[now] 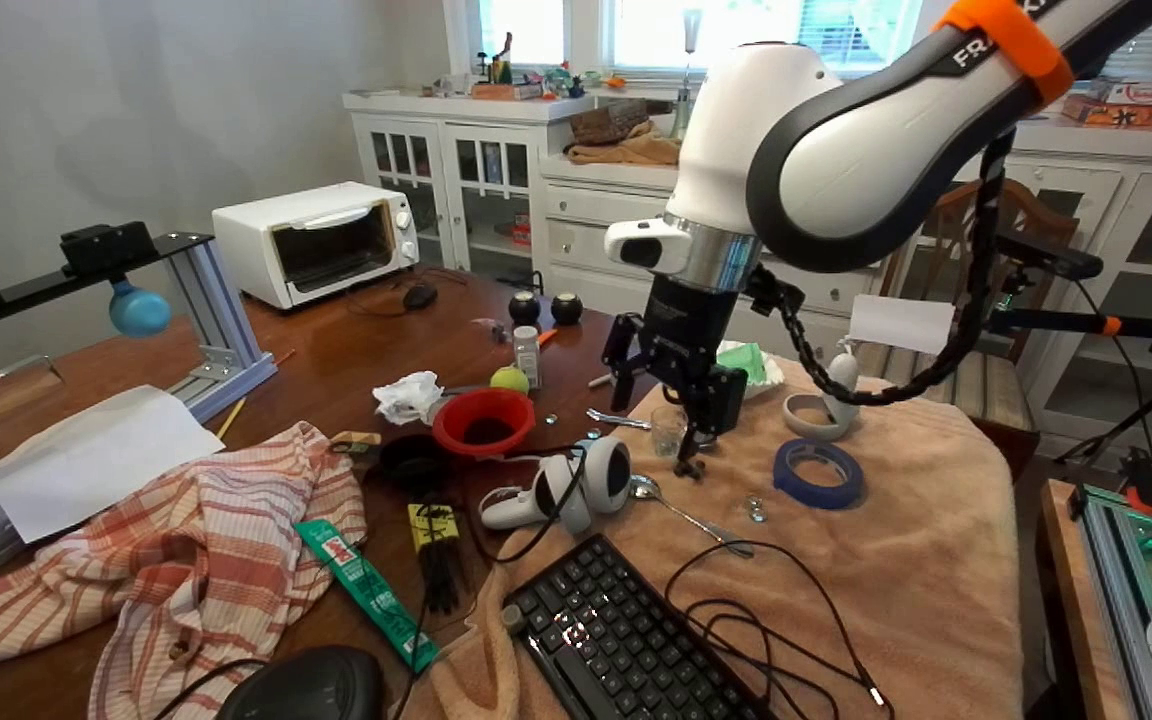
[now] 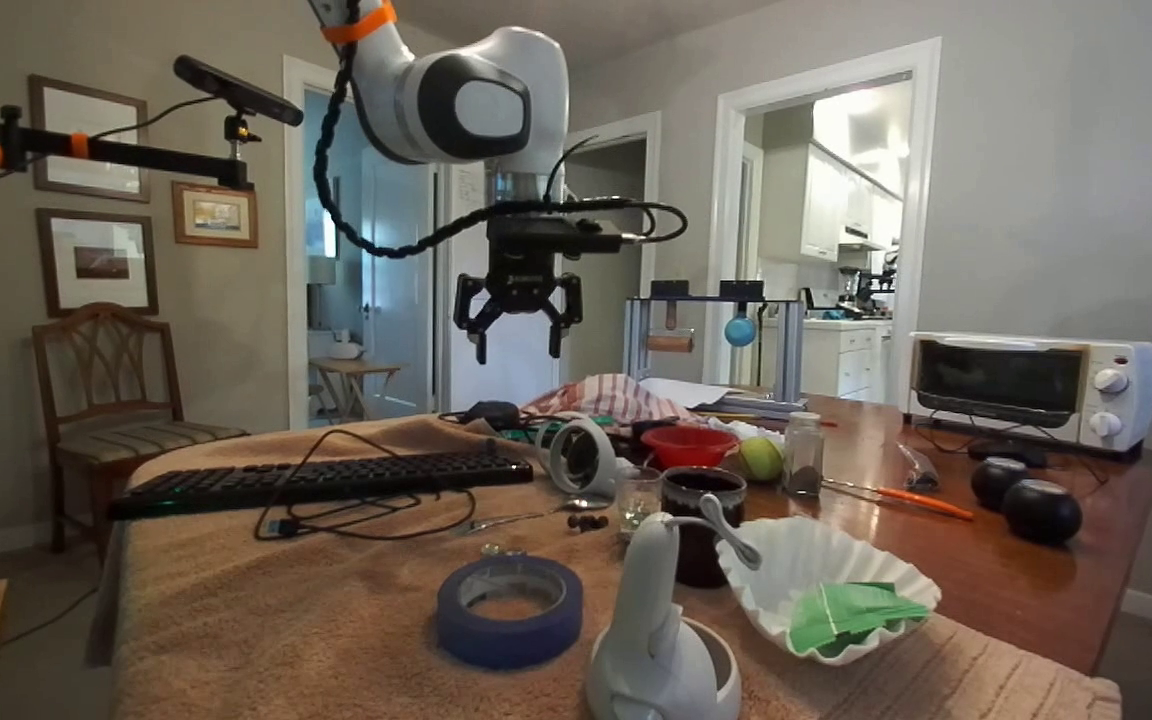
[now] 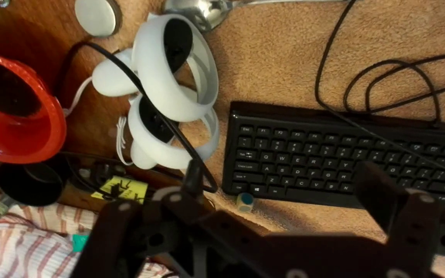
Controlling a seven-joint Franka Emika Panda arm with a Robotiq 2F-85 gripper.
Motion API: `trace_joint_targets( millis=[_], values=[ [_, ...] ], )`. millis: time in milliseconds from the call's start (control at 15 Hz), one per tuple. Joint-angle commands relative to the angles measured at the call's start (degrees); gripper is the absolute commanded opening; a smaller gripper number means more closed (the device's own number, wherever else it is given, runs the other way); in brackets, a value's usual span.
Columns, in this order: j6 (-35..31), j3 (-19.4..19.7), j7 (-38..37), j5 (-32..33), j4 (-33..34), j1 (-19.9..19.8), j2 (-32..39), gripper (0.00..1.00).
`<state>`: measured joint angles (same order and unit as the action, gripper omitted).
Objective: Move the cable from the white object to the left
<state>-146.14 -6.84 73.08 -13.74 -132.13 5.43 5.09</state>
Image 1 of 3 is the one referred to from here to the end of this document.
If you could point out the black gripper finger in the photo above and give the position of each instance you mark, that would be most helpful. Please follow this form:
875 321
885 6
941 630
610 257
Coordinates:
621 360
722 401

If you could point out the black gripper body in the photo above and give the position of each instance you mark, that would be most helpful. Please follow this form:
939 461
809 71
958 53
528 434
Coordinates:
685 333

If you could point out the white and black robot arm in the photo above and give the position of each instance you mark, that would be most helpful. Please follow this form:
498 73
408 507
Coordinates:
871 144

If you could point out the black round object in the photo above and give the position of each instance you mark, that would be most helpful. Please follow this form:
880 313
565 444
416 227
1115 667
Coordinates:
407 461

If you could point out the green crumpled item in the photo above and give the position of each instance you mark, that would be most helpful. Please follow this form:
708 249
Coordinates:
743 358

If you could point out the silver spoon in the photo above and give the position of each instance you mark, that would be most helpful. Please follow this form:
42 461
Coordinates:
618 417
647 489

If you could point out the clear glass cup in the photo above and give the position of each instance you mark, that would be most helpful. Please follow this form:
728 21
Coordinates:
666 436

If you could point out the black shaker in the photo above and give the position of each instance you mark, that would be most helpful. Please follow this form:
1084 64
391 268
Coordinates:
524 311
565 311

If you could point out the small labelled jar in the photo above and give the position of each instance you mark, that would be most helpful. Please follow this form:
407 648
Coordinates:
524 358

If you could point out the white tape roll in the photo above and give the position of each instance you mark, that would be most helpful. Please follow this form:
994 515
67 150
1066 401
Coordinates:
818 434

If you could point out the yellow-green tennis ball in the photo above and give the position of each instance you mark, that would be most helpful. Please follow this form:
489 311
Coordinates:
508 380

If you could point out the clear glass bead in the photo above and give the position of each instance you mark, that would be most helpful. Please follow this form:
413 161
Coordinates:
750 515

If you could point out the small white bottle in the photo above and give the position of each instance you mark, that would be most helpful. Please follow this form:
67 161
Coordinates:
845 372

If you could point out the blue tape roll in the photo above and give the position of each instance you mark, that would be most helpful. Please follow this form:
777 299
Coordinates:
818 503

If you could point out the white drawer sideboard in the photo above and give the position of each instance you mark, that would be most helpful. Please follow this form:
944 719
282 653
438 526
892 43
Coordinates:
598 213

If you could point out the white VR controller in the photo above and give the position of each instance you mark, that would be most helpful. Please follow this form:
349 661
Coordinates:
590 515
508 509

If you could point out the white paper tag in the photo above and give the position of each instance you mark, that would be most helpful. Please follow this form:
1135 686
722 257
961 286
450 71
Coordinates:
896 326

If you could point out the black computer mouse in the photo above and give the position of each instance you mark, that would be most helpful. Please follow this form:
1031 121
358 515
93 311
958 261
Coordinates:
421 299

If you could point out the crumpled white tissue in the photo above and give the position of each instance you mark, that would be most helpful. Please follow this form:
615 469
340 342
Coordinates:
408 398

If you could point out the brown wicker basket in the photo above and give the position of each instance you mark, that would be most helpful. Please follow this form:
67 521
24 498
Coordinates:
610 125

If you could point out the white glass-door cabinet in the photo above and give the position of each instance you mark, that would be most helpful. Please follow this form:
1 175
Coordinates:
468 187
1139 265

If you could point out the black keyboard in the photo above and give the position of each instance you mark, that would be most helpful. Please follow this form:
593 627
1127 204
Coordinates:
600 641

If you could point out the yellow-labelled hex key set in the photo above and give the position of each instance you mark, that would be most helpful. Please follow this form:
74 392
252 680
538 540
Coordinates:
432 552

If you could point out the wooden chair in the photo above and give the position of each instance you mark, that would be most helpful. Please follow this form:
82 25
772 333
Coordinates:
951 243

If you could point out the white toaster oven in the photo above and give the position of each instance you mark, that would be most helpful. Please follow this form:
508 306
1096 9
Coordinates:
316 244

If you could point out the green flat package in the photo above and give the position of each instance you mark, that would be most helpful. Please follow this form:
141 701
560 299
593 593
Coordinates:
369 593

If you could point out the black tripod stand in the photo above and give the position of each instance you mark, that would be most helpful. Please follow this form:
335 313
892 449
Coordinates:
1068 321

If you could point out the yellow pencil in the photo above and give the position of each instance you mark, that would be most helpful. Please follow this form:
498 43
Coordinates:
230 417

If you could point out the black pouch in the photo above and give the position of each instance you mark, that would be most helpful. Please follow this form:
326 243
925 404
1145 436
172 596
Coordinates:
300 686

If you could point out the red striped cloth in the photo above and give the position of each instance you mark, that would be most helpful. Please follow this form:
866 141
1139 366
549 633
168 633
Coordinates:
190 562

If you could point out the blue ball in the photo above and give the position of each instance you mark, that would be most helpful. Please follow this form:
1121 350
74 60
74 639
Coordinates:
138 311

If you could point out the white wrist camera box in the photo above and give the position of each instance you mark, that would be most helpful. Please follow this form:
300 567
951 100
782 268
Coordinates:
642 244

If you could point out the aluminium extrusion frame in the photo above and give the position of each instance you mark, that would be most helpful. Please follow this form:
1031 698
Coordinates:
220 333
1139 585

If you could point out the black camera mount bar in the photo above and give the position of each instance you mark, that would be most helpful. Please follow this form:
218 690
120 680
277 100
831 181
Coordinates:
71 261

